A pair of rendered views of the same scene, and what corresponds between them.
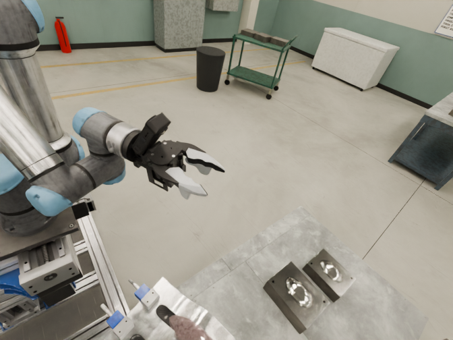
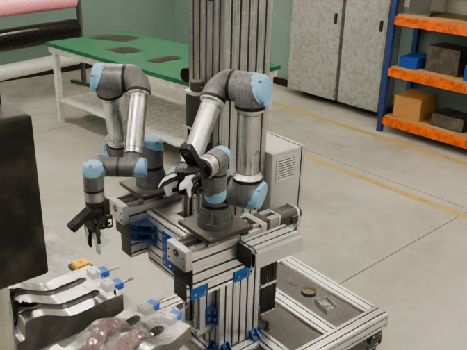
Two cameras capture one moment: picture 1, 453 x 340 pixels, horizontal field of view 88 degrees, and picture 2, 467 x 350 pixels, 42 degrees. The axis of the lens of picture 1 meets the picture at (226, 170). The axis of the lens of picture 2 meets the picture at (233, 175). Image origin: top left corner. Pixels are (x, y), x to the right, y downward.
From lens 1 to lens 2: 181 cm
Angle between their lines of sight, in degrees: 79
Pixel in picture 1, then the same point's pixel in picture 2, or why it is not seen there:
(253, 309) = not seen: outside the picture
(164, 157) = (183, 170)
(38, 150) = not seen: hidden behind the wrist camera
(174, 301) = (166, 336)
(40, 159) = not seen: hidden behind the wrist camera
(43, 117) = (241, 155)
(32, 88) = (242, 133)
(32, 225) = (201, 219)
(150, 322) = (149, 323)
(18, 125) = (194, 137)
